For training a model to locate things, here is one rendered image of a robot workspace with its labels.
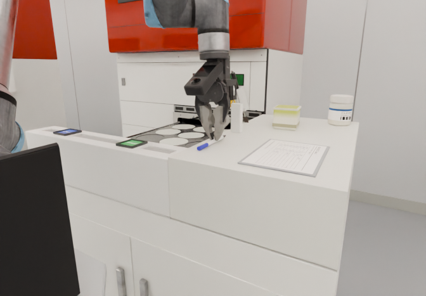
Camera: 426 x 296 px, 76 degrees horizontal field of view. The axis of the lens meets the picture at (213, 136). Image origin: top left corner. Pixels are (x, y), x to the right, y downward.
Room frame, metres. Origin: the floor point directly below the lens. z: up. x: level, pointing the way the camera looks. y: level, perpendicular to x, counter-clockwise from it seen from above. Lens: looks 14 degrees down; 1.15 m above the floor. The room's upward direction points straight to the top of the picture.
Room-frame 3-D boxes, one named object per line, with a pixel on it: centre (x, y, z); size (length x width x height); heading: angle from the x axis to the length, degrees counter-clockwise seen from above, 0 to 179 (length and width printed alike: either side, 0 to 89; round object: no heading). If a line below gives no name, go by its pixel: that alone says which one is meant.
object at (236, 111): (0.80, -0.08, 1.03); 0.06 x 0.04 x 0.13; 151
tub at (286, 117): (0.85, -0.23, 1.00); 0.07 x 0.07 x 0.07; 65
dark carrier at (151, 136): (1.02, 0.08, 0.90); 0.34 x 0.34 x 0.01; 61
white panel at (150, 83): (1.31, 0.15, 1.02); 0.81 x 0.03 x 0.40; 61
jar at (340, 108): (0.91, -0.42, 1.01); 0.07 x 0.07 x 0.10
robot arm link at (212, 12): (0.69, 0.00, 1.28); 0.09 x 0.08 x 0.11; 101
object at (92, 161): (0.73, 0.32, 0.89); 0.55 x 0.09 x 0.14; 61
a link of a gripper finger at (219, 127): (0.68, -0.03, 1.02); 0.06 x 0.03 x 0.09; 151
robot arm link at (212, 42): (0.69, 0.00, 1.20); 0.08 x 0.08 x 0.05
